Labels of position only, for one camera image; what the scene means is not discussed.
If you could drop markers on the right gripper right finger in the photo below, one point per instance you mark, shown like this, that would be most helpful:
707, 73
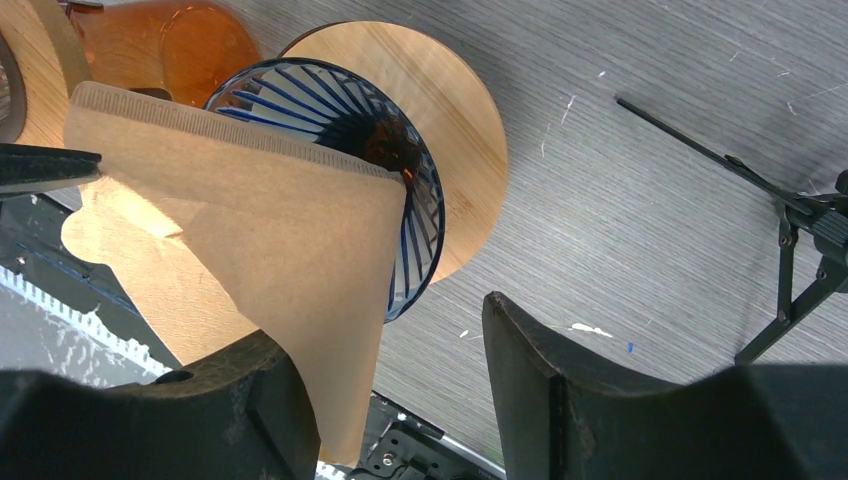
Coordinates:
532, 371

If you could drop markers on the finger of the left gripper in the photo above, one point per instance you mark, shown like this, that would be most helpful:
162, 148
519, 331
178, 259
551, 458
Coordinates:
29, 170

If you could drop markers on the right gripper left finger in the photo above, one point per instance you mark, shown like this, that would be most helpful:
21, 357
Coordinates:
240, 413

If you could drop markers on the wooden ring holder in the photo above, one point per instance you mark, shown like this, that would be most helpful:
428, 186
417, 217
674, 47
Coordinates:
42, 61

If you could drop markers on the amber glass carafe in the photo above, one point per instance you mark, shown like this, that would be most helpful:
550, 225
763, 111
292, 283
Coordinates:
175, 50

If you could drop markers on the blue dripper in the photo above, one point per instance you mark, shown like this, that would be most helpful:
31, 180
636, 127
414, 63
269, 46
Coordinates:
325, 104

